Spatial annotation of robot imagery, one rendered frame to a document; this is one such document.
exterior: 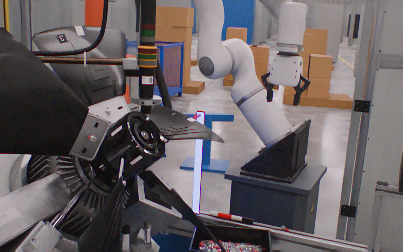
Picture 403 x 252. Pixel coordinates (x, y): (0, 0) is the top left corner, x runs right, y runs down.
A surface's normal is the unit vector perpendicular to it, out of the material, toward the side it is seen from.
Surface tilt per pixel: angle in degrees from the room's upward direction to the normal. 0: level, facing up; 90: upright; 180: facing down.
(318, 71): 90
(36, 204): 50
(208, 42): 73
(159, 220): 125
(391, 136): 90
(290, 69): 87
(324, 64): 90
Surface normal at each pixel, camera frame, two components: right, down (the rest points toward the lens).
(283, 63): -0.53, 0.11
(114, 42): 0.33, -0.65
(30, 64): 0.71, -0.10
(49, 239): 0.74, -0.52
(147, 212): 0.17, 0.75
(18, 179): -0.61, -0.28
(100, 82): 0.12, -0.52
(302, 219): 0.34, 0.24
